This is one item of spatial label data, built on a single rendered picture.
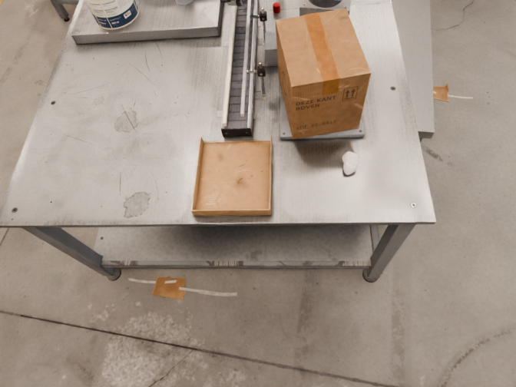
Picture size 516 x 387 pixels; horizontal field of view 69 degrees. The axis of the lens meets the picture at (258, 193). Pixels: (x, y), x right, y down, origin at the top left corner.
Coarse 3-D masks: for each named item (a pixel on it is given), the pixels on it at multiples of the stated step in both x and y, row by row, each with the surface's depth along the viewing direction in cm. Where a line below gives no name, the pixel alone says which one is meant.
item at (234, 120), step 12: (252, 0) 169; (240, 12) 166; (252, 12) 165; (240, 24) 162; (252, 24) 162; (240, 36) 159; (240, 48) 155; (240, 60) 152; (240, 72) 149; (240, 84) 146; (240, 96) 144; (228, 108) 141; (228, 120) 139; (240, 120) 138
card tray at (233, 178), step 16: (208, 144) 140; (224, 144) 140; (240, 144) 139; (256, 144) 138; (208, 160) 137; (224, 160) 136; (240, 160) 136; (256, 160) 135; (208, 176) 134; (224, 176) 133; (240, 176) 133; (256, 176) 132; (208, 192) 131; (224, 192) 130; (240, 192) 130; (256, 192) 129; (192, 208) 124; (208, 208) 128; (224, 208) 127; (240, 208) 127; (256, 208) 126
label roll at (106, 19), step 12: (84, 0) 161; (96, 0) 156; (108, 0) 157; (120, 0) 160; (132, 0) 166; (96, 12) 162; (108, 12) 161; (120, 12) 163; (132, 12) 168; (108, 24) 166; (120, 24) 167
